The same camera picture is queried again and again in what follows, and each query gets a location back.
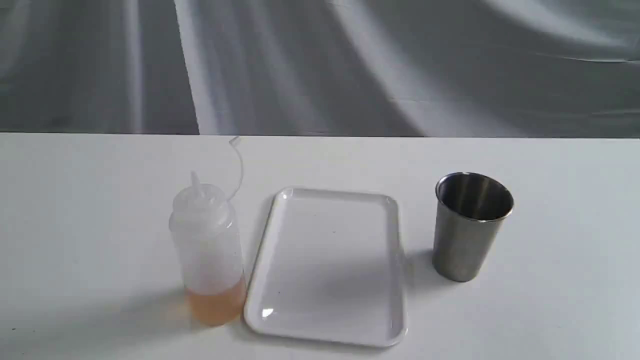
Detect clear squeeze bottle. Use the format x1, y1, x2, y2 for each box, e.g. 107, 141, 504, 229
168, 136, 247, 327

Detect stainless steel cup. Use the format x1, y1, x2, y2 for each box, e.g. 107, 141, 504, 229
432, 172, 515, 283

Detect white rectangular plastic tray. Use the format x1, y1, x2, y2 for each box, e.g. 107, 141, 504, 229
244, 186, 409, 349

